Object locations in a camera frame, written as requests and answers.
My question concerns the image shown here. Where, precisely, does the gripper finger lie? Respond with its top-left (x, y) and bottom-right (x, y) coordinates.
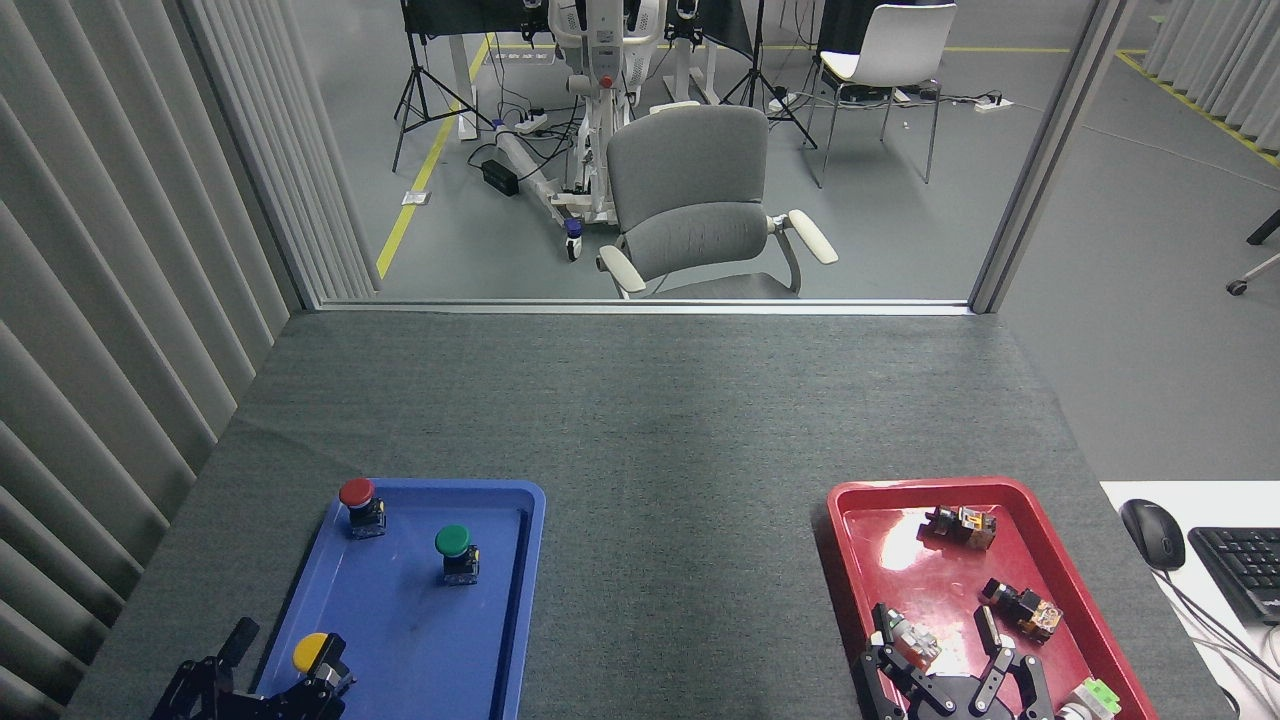
top-left (852, 603), bottom-right (936, 720)
top-left (150, 617), bottom-right (260, 720)
top-left (265, 633), bottom-right (357, 720)
top-left (970, 605), bottom-right (1053, 720)

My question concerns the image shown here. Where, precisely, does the green push button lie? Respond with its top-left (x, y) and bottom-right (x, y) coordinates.
top-left (434, 524), bottom-right (480, 587)

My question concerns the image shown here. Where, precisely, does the yellow push button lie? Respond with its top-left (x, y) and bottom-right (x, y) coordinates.
top-left (292, 632), bottom-right (356, 696)

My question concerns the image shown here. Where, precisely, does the red push button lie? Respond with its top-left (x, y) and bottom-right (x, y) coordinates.
top-left (338, 477), bottom-right (387, 540)

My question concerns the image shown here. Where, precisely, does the red plastic tray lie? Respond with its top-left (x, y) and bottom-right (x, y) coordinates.
top-left (826, 476), bottom-right (1159, 720)

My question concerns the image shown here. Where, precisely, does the blue plastic tray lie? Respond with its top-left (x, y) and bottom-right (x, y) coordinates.
top-left (245, 478), bottom-right (547, 720)

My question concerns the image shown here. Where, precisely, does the white desk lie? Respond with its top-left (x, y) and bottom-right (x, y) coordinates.
top-left (1100, 480), bottom-right (1280, 720)

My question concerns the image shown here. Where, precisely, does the black computer mouse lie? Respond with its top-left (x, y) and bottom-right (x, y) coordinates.
top-left (1120, 498), bottom-right (1187, 573)

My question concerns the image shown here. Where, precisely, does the black keyboard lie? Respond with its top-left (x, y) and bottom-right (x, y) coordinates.
top-left (1187, 526), bottom-right (1280, 627)

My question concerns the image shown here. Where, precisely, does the black chair base with caster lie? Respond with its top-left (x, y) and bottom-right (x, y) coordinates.
top-left (1227, 208), bottom-right (1280, 296)

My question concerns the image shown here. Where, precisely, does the grey office chair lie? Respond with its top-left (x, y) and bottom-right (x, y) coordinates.
top-left (597, 104), bottom-right (839, 299)

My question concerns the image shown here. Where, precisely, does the black tripod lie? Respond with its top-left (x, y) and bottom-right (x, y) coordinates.
top-left (720, 0), bottom-right (818, 149)
top-left (392, 0), bottom-right (496, 173)

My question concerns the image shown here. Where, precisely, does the white stand on wheels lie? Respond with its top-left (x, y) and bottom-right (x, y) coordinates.
top-left (495, 0), bottom-right (668, 263)

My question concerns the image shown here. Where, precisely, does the white plastic chair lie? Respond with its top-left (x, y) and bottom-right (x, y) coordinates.
top-left (805, 3), bottom-right (958, 188)

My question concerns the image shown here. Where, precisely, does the silver selector switch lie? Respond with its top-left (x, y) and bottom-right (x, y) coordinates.
top-left (880, 610), bottom-right (942, 673)

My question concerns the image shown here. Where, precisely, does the green and white switch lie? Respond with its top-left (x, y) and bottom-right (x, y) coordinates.
top-left (1055, 677), bottom-right (1123, 720)

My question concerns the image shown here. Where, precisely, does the black switch with orange block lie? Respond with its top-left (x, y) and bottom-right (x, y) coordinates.
top-left (980, 578), bottom-right (1063, 643)

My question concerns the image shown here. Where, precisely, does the black switch with orange window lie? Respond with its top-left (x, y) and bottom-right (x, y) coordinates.
top-left (922, 505), bottom-right (998, 551)

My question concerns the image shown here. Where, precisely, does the grey mouse cable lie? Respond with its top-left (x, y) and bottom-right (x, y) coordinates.
top-left (1160, 568), bottom-right (1280, 691)

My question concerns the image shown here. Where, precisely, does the silver post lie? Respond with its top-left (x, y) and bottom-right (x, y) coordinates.
top-left (968, 0), bottom-right (1143, 315)

